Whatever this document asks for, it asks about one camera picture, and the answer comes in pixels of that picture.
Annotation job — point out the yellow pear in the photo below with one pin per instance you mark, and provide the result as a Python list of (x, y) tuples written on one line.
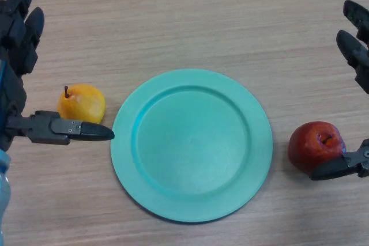
[(83, 102)]

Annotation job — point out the green round plate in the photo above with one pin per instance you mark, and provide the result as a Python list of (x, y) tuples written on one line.
[(190, 145)]

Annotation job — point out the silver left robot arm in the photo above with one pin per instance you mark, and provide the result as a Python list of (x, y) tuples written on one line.
[(3, 188)]

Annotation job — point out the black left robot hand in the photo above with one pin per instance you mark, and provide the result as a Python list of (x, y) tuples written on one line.
[(14, 64)]

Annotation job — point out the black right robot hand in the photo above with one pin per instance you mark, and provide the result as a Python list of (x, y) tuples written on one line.
[(350, 45)]

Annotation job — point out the red apple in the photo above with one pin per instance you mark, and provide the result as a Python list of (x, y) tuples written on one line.
[(311, 148)]

